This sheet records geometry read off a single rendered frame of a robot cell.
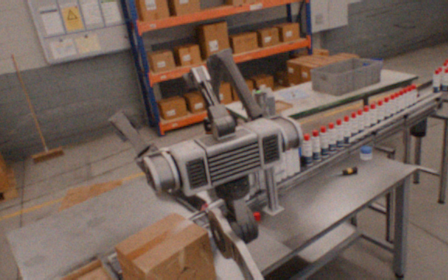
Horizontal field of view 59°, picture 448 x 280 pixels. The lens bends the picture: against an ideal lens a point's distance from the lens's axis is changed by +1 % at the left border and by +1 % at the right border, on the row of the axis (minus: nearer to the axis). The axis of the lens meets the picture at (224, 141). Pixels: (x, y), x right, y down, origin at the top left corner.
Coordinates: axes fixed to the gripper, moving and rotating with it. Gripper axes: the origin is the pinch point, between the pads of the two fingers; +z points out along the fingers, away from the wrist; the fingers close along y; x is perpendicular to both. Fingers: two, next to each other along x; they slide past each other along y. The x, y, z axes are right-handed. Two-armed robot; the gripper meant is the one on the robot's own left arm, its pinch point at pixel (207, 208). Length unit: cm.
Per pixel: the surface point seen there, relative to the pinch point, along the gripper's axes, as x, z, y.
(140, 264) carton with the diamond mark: 28, -48, -39
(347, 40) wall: -403, 381, 351
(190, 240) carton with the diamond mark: 12, -35, -41
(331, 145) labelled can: -76, 61, -1
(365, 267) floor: -24, 140, -19
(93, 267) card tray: 53, -31, 12
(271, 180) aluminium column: -30.6, 13.7, -16.1
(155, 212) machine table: 19.1, -2.5, 34.7
